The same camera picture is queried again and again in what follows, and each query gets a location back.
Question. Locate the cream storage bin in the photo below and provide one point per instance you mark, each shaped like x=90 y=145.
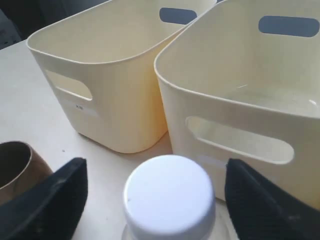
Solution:
x=243 y=82
x=99 y=64

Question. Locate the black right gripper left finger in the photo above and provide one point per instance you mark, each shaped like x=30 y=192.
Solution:
x=51 y=210

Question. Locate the brown wooden cup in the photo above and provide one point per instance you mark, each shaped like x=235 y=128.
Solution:
x=21 y=168

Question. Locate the cream right storage bin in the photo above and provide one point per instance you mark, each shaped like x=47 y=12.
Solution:
x=243 y=82

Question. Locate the cream middle storage bin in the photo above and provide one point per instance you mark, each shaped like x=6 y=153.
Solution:
x=99 y=64

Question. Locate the white-capped plastic bottle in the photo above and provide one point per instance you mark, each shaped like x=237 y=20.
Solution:
x=171 y=197

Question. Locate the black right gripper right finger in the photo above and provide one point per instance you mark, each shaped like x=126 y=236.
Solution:
x=260 y=210

